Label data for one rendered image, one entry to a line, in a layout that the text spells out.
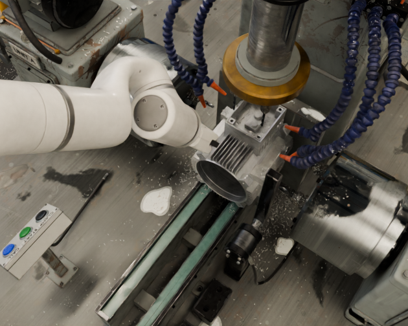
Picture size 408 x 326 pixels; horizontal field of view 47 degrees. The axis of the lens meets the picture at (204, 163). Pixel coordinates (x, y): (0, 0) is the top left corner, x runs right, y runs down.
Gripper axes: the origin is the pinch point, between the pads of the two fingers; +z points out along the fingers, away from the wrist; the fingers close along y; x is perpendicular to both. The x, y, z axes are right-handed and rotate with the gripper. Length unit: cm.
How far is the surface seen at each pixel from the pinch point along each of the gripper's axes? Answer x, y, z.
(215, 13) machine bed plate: 39, -41, 65
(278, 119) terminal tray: 12.1, 11.0, 10.1
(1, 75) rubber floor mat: -35, -154, 113
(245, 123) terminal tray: 7.5, 4.7, 8.9
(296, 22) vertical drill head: 26.3, 10.5, -20.3
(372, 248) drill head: -2.0, 43.5, 3.7
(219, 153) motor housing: -2.0, 3.4, 7.0
